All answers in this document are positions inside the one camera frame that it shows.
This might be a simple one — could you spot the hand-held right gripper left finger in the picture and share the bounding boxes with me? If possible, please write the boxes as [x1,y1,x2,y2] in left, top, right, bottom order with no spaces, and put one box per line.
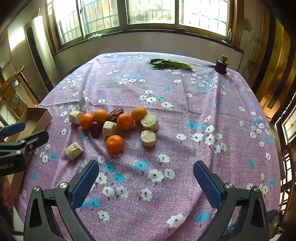
[23,159,100,241]

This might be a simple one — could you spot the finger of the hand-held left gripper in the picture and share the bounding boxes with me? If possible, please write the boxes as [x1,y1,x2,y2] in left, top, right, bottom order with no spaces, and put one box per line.
[0,121,26,142]
[0,130,50,157]

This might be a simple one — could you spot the brown cardboard box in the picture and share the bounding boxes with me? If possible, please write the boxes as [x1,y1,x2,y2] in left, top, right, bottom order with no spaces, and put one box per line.
[5,107,53,144]

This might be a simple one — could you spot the white floor standing air conditioner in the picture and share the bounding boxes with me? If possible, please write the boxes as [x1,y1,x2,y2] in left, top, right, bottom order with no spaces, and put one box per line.
[23,15,59,102]

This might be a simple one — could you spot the purple floral tablecloth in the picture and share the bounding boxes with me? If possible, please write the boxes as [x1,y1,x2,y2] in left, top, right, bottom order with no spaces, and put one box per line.
[17,52,281,241]

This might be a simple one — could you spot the wooden door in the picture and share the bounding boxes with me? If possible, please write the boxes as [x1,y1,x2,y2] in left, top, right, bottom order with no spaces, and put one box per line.
[254,16,296,121]

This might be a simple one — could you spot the black jar with cork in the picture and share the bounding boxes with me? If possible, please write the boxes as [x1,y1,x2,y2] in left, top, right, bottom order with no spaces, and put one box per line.
[215,54,229,74]

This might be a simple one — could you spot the wooden framed window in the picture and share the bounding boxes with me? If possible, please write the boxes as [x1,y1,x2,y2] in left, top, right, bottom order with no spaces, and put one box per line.
[45,0,238,54]

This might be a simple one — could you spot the green leafy vegetable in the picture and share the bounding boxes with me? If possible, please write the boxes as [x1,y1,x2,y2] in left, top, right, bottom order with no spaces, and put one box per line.
[149,58,195,71]

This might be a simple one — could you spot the red jujube date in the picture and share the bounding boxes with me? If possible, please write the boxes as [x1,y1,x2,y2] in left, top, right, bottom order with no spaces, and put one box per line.
[107,107,125,123]
[90,121,101,138]

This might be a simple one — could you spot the orange tangerine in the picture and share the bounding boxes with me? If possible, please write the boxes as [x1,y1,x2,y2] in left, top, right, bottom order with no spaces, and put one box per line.
[131,107,148,121]
[117,113,134,131]
[92,109,109,123]
[80,113,93,130]
[106,134,125,154]

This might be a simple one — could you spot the carved wooden chair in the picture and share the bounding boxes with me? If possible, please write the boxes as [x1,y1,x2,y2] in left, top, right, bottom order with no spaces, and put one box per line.
[0,65,40,121]

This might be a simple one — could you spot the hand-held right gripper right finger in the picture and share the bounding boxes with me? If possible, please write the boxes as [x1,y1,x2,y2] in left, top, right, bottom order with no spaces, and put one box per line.
[193,160,271,241]

